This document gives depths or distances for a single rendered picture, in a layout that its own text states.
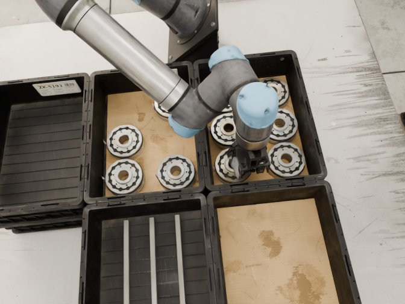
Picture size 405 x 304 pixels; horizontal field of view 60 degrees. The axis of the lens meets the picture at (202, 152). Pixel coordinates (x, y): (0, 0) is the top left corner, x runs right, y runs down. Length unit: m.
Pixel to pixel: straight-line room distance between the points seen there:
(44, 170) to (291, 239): 0.71
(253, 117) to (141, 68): 0.25
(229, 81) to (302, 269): 0.50
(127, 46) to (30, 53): 0.85
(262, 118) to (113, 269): 0.55
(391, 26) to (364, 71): 1.25
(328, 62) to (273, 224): 0.68
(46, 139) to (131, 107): 0.27
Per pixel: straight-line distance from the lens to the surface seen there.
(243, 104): 0.63
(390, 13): 2.70
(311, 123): 0.95
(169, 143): 1.02
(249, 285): 0.91
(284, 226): 0.94
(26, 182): 1.11
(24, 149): 1.16
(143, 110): 1.09
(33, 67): 1.50
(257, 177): 0.97
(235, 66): 0.70
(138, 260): 0.94
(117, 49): 0.74
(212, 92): 0.72
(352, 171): 1.18
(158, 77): 0.74
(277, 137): 0.99
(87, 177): 0.93
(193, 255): 0.92
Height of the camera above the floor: 1.74
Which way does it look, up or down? 65 degrees down
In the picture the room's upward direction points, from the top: 7 degrees counter-clockwise
